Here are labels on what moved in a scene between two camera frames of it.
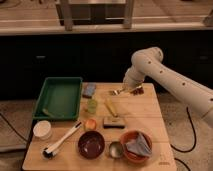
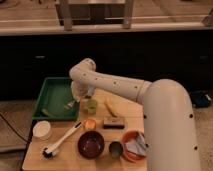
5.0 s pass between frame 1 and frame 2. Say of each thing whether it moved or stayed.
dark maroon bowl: stayed
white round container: stayed
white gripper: moved
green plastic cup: stayed
